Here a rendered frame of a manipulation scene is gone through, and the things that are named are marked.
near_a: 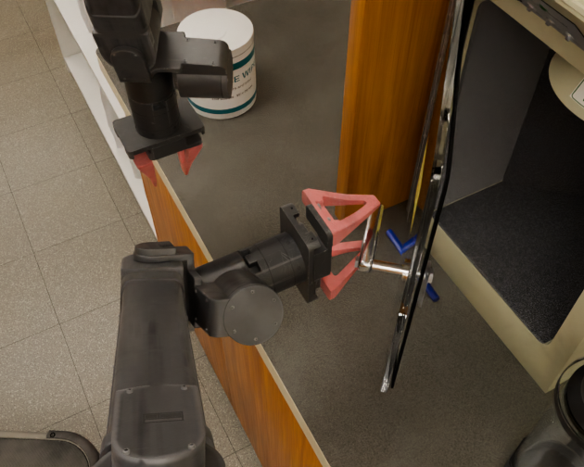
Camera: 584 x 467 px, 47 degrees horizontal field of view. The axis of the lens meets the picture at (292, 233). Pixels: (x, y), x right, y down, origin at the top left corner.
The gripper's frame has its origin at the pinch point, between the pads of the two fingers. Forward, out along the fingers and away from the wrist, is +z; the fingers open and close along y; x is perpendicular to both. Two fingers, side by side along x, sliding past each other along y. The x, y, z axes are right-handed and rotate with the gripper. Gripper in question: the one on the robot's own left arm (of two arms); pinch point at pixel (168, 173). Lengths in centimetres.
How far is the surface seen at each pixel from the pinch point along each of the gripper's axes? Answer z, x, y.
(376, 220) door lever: -10.7, -27.6, 14.9
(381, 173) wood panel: 6.6, -8.8, 29.7
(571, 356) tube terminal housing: 6, -46, 33
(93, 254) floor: 110, 83, -11
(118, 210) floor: 109, 97, 2
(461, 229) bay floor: 8.4, -22.1, 34.9
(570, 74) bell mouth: -24, -29, 35
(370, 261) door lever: -10.7, -31.9, 11.4
